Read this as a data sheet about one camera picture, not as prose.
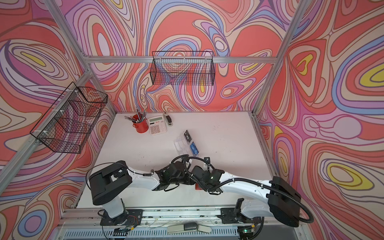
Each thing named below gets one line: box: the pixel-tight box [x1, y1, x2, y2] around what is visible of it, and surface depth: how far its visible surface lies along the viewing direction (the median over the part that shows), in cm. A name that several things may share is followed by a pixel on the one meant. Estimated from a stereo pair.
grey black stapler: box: [163, 112, 174, 127], surface depth 113 cm
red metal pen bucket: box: [131, 113, 149, 134], surface depth 106 cm
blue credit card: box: [189, 141, 200, 157], surface depth 90 cm
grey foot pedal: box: [167, 222, 212, 234], surface depth 69 cm
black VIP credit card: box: [184, 130, 192, 143], surface depth 96 cm
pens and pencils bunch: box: [124, 106, 148, 123], surface depth 103 cm
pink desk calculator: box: [148, 115, 168, 136], surface depth 110 cm
